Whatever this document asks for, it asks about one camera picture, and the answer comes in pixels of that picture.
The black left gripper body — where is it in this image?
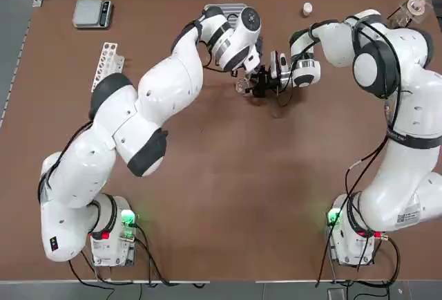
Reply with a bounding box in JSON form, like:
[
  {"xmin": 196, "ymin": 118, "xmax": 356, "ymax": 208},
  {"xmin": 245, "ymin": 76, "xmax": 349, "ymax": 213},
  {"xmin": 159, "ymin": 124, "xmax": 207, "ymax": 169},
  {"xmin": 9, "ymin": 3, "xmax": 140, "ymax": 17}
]
[{"xmin": 236, "ymin": 68, "xmax": 259, "ymax": 80}]

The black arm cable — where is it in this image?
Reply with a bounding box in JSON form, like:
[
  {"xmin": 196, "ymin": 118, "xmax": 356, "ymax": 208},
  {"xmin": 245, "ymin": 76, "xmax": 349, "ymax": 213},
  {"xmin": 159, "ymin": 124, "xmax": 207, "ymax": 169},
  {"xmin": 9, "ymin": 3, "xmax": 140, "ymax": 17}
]
[
  {"xmin": 309, "ymin": 16, "xmax": 407, "ymax": 242},
  {"xmin": 37, "ymin": 18, "xmax": 239, "ymax": 211}
]

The grey digital scale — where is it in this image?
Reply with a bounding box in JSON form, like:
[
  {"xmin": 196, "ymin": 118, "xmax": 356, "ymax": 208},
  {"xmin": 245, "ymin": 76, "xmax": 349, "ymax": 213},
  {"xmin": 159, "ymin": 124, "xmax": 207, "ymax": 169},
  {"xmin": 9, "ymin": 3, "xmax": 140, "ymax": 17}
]
[{"xmin": 72, "ymin": 0, "xmax": 115, "ymax": 30}]

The black base cable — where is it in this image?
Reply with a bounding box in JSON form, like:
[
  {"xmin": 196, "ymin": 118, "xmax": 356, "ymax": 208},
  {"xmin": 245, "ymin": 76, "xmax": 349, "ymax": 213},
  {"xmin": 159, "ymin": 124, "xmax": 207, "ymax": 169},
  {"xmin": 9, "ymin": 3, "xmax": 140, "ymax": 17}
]
[
  {"xmin": 133, "ymin": 223, "xmax": 211, "ymax": 288},
  {"xmin": 378, "ymin": 234, "xmax": 402, "ymax": 285}
]

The ribbed metal tray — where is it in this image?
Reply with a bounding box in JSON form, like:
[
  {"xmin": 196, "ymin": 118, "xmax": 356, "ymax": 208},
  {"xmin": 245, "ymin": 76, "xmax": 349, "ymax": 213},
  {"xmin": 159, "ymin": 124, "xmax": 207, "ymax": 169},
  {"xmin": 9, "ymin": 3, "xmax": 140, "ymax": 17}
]
[{"xmin": 202, "ymin": 3, "xmax": 247, "ymax": 17}]

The white test tube rack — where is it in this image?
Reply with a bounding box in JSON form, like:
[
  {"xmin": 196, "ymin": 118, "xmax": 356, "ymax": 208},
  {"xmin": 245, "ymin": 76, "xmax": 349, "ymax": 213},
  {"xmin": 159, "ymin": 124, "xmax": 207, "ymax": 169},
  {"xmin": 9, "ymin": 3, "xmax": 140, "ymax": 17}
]
[{"xmin": 90, "ymin": 41, "xmax": 126, "ymax": 94}]

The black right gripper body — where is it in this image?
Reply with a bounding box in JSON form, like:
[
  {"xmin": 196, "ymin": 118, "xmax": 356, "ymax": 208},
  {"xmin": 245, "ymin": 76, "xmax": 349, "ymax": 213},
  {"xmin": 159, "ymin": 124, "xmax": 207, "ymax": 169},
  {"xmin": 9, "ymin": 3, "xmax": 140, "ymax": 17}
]
[{"xmin": 262, "ymin": 70, "xmax": 281, "ymax": 91}]

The grey floor socket box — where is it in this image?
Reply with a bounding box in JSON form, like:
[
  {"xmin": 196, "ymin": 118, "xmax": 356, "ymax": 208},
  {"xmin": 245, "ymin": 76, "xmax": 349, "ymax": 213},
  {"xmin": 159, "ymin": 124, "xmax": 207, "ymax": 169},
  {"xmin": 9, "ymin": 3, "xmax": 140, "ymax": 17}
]
[{"xmin": 326, "ymin": 287, "xmax": 347, "ymax": 300}]

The clear glass beaker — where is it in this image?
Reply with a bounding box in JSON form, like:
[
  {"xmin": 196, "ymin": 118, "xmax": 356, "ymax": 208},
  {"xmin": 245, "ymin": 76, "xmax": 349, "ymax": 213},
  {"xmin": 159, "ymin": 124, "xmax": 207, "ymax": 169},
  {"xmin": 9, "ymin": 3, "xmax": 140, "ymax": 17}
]
[{"xmin": 236, "ymin": 74, "xmax": 253, "ymax": 95}]

